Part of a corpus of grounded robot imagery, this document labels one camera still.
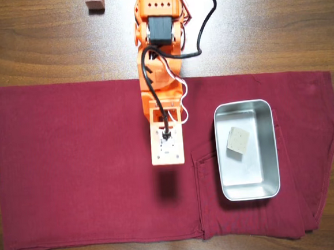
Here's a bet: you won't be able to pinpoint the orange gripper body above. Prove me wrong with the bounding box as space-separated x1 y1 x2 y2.
139 79 186 127

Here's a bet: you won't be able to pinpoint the beige speckled cube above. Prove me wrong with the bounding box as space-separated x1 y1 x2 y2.
224 125 252 156

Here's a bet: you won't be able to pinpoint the dark red cloth trousers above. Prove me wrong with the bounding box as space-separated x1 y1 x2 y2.
0 61 334 250

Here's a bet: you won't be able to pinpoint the brown sponge block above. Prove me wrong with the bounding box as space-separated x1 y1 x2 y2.
84 0 107 13

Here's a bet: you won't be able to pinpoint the rectangular steel tray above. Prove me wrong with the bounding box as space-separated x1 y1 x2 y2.
212 98 283 204

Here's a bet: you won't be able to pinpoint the red white servo wires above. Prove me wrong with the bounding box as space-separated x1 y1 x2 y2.
161 55 191 126
178 0 197 51

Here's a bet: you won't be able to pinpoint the orange camera mount plate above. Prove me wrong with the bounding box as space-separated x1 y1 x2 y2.
148 120 186 167

